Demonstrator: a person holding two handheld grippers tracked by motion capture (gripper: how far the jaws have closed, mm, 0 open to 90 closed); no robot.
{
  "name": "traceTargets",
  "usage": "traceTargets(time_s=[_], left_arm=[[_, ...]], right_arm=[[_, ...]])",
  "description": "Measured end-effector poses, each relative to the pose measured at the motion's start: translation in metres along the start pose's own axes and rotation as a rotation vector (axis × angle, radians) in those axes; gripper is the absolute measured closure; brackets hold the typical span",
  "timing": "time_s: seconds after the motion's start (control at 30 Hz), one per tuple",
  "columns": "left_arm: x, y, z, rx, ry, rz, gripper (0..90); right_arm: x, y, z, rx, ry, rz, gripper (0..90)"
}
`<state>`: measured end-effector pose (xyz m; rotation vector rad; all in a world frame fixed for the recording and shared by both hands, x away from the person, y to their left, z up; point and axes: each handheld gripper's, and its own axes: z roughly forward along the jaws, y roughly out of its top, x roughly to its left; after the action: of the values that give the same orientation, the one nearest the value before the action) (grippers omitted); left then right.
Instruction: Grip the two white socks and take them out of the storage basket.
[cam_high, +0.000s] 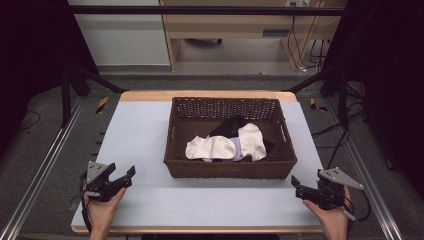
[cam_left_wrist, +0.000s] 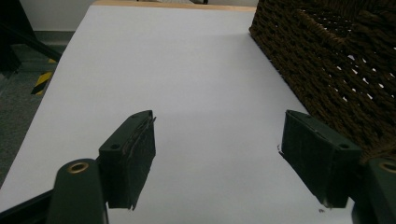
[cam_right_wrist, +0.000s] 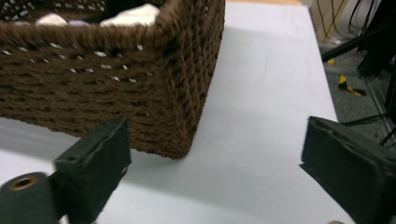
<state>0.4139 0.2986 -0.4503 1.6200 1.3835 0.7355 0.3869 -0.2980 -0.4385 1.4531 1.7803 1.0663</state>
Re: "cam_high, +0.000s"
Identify person's left hand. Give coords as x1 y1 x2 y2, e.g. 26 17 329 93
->
83 187 128 234

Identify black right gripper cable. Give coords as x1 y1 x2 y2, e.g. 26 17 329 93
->
344 189 372 223

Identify black curtain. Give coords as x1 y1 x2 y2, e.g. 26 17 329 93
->
323 0 424 201
0 0 100 155

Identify black sock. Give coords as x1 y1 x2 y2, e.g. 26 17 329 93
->
208 114 276 155

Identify brown wicker basket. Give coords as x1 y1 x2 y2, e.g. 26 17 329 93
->
163 96 298 181

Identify black floor cables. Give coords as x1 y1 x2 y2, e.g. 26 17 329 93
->
310 81 367 169

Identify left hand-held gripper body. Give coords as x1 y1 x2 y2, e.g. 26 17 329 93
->
83 161 125 203

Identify lavender sock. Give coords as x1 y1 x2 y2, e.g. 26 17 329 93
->
202 136 246 164

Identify pale grey table mat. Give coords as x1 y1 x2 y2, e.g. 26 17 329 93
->
70 100 325 230

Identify bundle of black cables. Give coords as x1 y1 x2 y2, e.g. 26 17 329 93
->
309 39 330 72

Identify yellow black tape marker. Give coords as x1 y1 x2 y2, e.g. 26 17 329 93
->
309 97 328 113
95 96 110 115

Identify black stand legs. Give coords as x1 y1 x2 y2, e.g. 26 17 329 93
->
59 62 130 129
282 62 352 130

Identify person's right hand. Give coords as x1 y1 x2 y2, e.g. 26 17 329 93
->
302 185 353 234

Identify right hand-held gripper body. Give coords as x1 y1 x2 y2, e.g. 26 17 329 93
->
314 167 365 211

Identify yellow cable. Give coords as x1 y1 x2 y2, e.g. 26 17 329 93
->
287 14 322 71

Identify wooden desk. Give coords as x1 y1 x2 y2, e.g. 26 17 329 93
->
159 0 348 72

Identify white cabinet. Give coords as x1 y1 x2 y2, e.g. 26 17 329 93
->
67 0 171 67

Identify black horizontal frame bar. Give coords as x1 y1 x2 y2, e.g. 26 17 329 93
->
68 4 346 17

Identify white sock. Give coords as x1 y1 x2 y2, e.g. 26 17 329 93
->
185 135 238 161
237 122 268 162

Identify metal floor rail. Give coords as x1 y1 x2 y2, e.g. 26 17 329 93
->
324 98 405 240
0 96 86 240

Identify thin black floor cable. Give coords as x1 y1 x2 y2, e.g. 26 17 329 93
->
15 110 42 132

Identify white wall socket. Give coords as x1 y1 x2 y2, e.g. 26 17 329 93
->
285 0 312 8

